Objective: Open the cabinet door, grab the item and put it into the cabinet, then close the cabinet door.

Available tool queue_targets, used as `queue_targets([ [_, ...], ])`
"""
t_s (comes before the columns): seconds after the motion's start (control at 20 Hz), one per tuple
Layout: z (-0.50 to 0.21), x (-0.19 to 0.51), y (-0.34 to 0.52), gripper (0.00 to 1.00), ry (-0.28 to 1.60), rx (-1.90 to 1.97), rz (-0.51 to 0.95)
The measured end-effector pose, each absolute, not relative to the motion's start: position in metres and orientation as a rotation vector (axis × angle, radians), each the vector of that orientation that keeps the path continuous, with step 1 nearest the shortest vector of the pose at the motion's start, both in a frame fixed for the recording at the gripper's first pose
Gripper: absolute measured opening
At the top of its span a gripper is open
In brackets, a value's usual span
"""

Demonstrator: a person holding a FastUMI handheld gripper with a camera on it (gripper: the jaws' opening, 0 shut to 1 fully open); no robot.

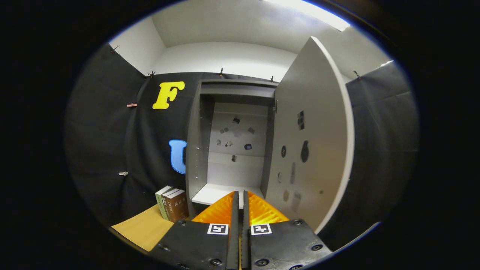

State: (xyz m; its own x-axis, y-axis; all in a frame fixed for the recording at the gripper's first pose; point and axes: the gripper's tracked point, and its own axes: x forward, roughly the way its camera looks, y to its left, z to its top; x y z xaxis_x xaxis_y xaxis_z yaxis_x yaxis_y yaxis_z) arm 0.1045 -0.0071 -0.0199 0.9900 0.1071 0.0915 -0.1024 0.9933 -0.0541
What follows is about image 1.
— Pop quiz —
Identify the black backdrop cloth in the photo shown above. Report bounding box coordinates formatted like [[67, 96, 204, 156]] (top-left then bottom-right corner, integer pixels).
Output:
[[64, 41, 419, 252]]

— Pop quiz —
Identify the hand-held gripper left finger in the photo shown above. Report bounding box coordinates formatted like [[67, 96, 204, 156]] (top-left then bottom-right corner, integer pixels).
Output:
[[148, 190, 240, 270]]

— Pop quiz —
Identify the brown book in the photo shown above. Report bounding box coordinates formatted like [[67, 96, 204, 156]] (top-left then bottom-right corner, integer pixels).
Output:
[[166, 190, 189, 223]]

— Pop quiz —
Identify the white cabinet shelf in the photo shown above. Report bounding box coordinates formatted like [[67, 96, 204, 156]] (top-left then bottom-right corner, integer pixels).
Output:
[[191, 183, 265, 209]]

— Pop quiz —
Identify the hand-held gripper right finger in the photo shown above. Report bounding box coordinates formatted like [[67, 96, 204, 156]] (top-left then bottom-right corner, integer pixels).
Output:
[[241, 190, 333, 270]]

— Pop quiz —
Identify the beige cabinet door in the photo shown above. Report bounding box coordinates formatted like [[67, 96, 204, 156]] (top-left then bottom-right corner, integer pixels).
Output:
[[262, 36, 355, 235]]

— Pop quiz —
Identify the grey cabinet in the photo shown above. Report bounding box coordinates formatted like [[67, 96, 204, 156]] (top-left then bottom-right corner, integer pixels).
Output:
[[186, 79, 280, 222]]

